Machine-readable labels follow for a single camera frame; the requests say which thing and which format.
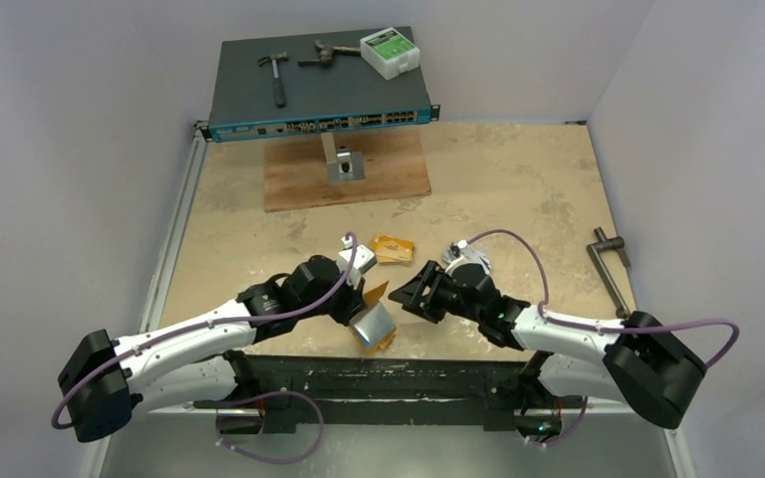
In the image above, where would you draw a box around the orange leather card holder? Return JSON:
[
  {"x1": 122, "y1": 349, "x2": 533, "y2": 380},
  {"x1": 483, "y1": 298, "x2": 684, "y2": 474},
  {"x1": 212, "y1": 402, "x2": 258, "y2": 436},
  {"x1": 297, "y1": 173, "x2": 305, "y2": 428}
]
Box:
[{"x1": 349, "y1": 281, "x2": 396, "y2": 356}]

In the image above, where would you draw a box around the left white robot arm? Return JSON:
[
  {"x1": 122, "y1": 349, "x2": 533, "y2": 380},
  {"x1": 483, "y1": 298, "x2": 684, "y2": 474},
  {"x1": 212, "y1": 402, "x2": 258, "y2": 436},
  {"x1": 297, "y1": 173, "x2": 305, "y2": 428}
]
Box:
[{"x1": 52, "y1": 247, "x2": 377, "y2": 443}]

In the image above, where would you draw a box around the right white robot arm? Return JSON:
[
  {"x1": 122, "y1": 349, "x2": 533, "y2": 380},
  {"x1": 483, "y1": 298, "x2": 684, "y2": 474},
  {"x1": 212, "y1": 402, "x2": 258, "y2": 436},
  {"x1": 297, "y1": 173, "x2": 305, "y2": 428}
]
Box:
[{"x1": 388, "y1": 261, "x2": 707, "y2": 429}]

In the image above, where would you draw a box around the wooden board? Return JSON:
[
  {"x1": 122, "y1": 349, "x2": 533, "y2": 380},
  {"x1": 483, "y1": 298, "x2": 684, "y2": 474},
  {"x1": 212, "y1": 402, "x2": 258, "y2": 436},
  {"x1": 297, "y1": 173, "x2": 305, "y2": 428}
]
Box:
[{"x1": 264, "y1": 128, "x2": 431, "y2": 212}]

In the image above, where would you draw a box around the claw hammer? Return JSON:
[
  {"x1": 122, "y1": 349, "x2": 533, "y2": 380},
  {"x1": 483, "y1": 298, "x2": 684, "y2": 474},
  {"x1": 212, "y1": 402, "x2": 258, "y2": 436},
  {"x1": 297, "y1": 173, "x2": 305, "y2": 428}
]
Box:
[{"x1": 257, "y1": 52, "x2": 288, "y2": 109}]

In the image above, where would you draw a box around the white green electrical box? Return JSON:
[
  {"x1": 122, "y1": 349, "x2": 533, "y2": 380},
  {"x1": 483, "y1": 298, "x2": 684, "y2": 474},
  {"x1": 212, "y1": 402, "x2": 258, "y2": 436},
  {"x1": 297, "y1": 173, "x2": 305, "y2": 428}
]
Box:
[{"x1": 360, "y1": 27, "x2": 420, "y2": 81}]

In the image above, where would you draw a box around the rusty pliers tool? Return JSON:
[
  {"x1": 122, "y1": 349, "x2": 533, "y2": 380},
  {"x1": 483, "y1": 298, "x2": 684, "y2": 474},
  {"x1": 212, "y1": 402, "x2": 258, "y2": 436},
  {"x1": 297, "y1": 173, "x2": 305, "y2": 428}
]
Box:
[{"x1": 297, "y1": 40, "x2": 362, "y2": 68}]

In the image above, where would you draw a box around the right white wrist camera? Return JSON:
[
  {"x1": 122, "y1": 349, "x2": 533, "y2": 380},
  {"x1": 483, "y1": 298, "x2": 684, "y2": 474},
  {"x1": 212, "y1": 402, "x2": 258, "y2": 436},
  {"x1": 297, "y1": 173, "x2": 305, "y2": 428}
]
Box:
[{"x1": 441, "y1": 240, "x2": 482, "y2": 275}]

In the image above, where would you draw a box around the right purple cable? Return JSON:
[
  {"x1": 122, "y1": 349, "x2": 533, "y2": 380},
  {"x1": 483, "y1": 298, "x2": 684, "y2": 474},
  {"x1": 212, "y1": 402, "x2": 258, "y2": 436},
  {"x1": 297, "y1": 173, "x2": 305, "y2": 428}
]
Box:
[{"x1": 464, "y1": 228, "x2": 741, "y2": 450}]

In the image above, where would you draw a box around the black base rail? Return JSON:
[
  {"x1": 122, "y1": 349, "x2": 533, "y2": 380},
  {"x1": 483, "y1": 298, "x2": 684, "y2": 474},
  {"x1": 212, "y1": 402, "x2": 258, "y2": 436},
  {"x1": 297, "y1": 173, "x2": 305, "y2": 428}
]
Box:
[{"x1": 194, "y1": 352, "x2": 582, "y2": 436}]

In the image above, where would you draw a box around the metal post bracket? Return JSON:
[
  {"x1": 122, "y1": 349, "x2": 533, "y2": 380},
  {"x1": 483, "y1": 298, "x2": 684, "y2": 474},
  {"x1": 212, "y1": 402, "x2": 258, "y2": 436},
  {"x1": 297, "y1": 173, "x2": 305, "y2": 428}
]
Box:
[{"x1": 321, "y1": 132, "x2": 366, "y2": 183}]

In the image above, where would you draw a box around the grey metal crank handle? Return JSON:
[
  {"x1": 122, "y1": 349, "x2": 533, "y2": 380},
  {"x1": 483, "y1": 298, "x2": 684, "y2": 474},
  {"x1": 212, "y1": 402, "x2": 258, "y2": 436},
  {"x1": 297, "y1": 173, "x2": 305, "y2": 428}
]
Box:
[{"x1": 586, "y1": 227, "x2": 632, "y2": 319}]

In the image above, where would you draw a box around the aluminium frame rail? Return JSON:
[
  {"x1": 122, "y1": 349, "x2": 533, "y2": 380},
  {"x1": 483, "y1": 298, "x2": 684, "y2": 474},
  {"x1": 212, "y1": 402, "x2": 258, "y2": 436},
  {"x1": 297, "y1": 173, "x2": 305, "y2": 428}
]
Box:
[{"x1": 137, "y1": 121, "x2": 213, "y2": 334}]

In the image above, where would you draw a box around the blue network switch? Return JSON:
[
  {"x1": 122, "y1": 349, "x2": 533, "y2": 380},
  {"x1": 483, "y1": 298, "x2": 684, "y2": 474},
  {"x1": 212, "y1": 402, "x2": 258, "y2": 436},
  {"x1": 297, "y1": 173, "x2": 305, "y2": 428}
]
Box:
[{"x1": 205, "y1": 30, "x2": 440, "y2": 142}]

